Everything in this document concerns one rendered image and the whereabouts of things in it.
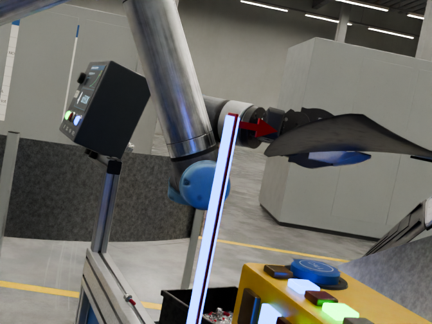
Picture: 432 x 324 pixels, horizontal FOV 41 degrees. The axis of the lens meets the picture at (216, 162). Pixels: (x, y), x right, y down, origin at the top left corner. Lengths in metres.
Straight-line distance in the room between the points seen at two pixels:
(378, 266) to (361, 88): 6.22
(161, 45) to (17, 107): 6.01
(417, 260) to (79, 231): 1.84
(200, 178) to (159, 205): 1.82
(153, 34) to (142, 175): 1.75
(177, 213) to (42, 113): 4.19
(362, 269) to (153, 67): 0.42
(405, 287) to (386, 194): 6.42
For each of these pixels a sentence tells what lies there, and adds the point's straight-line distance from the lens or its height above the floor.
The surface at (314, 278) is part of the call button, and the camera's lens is 0.46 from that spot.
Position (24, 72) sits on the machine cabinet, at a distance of 6.81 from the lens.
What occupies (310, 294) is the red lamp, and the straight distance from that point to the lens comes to 0.42.
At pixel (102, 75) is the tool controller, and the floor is 1.22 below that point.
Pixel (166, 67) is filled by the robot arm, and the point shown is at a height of 1.24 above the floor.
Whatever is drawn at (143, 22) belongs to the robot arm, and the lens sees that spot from 0.86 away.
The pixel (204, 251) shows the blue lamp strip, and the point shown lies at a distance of 0.71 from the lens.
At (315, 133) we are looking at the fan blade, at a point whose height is 1.19.
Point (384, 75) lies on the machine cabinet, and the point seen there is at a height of 1.97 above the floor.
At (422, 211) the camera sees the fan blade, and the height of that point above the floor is 1.09.
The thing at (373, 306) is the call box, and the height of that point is 1.07.
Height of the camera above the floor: 1.19
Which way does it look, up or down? 5 degrees down
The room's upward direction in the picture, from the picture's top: 11 degrees clockwise
